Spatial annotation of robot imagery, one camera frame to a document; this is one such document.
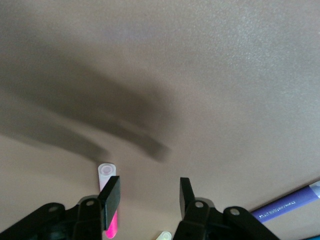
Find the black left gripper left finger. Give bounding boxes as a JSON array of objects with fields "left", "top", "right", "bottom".
[{"left": 0, "top": 175, "right": 121, "bottom": 240}]

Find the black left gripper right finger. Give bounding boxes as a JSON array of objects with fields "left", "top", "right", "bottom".
[{"left": 171, "top": 177, "right": 281, "bottom": 240}]

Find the pink marker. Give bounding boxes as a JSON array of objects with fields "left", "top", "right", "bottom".
[{"left": 97, "top": 163, "right": 119, "bottom": 239}]

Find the yellow marker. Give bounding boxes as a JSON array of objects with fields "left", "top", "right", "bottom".
[{"left": 155, "top": 230, "right": 173, "bottom": 240}]

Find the purple marker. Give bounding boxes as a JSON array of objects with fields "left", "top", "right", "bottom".
[{"left": 250, "top": 180, "right": 320, "bottom": 224}]

